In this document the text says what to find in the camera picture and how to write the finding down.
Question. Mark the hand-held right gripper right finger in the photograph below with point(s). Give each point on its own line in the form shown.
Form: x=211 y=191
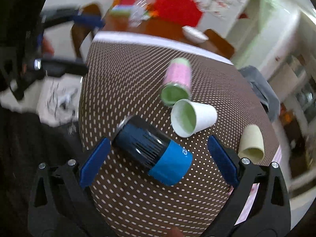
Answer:
x=223 y=161

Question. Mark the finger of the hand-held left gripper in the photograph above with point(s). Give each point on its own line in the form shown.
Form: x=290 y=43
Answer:
x=71 y=17
x=61 y=66

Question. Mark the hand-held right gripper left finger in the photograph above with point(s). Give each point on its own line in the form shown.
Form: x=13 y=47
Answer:
x=95 y=161

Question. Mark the blue and black cup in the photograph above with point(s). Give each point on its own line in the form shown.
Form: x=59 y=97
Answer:
x=150 y=150

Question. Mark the beige paper cup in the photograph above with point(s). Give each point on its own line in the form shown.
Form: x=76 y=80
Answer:
x=251 y=138

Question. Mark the white paper cup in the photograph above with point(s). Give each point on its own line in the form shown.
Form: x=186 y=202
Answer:
x=197 y=116

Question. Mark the pink cup with green inside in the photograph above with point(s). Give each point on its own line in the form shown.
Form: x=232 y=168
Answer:
x=179 y=72

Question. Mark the white patterned cloth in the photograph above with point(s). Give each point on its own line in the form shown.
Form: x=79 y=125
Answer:
x=58 y=98

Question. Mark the clear plastic bag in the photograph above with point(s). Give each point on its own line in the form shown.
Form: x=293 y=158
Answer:
x=138 y=12

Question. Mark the brown dotted table mat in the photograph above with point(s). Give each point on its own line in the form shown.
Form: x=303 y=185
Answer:
x=128 y=79

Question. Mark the dark cloth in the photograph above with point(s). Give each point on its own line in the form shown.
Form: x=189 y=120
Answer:
x=22 y=158

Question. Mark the grey cloth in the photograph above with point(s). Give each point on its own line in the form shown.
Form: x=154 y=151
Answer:
x=264 y=88

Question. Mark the wooden table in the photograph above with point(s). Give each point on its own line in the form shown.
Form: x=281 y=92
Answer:
x=160 y=29

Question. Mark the red bag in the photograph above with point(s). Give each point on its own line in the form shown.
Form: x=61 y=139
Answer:
x=177 y=7

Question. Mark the white bowl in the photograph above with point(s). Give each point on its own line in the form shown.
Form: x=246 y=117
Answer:
x=195 y=33

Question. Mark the white cabinet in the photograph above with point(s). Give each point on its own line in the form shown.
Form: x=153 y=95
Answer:
x=269 y=24

